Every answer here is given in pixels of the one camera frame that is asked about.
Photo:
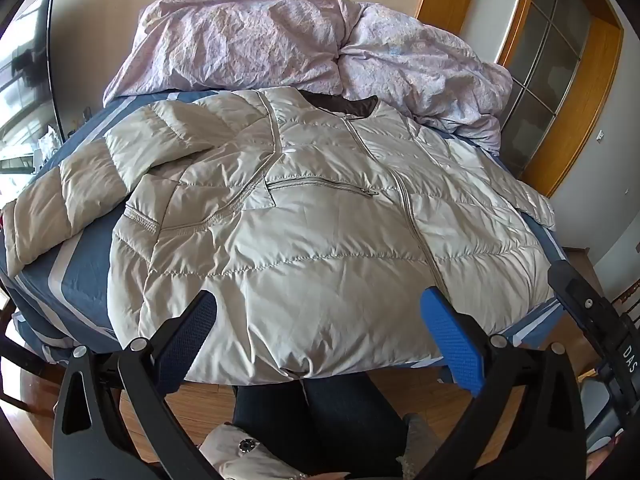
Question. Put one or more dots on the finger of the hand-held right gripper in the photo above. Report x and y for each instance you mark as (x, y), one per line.
(575, 290)

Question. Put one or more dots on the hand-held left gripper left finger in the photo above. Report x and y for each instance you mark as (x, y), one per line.
(196, 338)

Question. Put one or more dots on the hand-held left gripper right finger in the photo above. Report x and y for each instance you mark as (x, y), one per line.
(450, 340)

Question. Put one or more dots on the beige puffer jacket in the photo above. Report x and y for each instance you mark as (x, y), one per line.
(320, 240)

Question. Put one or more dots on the grey slipper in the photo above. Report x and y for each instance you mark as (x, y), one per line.
(419, 440)

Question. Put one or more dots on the bed with blue striped sheet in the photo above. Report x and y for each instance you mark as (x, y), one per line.
(85, 280)

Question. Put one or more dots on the person's dark trouser legs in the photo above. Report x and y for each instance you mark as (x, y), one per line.
(330, 420)

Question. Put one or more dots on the frosted glass door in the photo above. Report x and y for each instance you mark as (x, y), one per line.
(547, 75)

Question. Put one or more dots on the flat screen television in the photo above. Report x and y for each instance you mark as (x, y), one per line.
(22, 90)

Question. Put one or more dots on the lilac crumpled duvet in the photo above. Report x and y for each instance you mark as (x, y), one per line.
(280, 45)

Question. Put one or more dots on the wooden door frame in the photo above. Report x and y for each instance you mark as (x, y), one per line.
(607, 85)

